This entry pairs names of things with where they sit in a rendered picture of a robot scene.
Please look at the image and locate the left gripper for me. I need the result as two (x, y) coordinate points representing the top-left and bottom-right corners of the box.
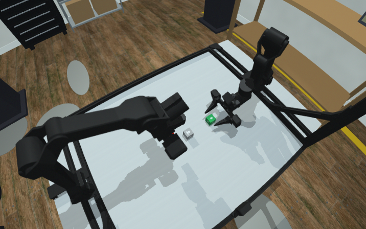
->
(151, 122), (188, 160)

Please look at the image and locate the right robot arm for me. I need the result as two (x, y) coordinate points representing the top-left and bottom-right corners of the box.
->
(222, 27), (289, 109)

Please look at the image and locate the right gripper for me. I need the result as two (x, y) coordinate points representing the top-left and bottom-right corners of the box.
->
(205, 89), (243, 128)

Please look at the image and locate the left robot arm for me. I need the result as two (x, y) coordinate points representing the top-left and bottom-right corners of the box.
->
(15, 92), (189, 204)

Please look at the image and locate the green block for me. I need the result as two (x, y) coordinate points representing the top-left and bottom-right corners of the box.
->
(205, 114), (216, 126)

